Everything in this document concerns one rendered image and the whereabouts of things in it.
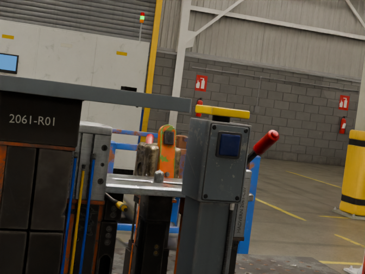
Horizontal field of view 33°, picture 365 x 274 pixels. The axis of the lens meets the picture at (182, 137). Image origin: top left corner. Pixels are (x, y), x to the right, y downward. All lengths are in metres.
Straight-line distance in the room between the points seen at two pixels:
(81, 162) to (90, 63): 8.06
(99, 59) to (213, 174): 8.20
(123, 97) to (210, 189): 0.19
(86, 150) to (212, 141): 0.21
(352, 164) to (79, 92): 7.53
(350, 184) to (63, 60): 4.26
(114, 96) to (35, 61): 8.16
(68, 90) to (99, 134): 0.22
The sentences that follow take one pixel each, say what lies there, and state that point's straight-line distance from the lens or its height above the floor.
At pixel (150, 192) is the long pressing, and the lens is 1.12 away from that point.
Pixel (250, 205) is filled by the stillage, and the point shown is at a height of 0.70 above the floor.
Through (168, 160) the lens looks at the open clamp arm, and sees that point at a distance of 1.35.
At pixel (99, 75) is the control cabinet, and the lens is 9.01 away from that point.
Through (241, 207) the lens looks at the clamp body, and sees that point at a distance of 1.06.
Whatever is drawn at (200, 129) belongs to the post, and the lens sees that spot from 0.86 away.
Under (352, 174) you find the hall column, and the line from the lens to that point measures 8.18.
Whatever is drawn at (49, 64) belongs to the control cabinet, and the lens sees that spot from 8.91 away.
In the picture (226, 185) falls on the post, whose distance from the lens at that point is 0.86.
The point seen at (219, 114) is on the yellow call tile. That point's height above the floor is 1.15.
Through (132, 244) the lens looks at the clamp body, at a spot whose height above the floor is 0.83.
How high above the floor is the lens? 1.16
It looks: 3 degrees down
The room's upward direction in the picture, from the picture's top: 7 degrees clockwise
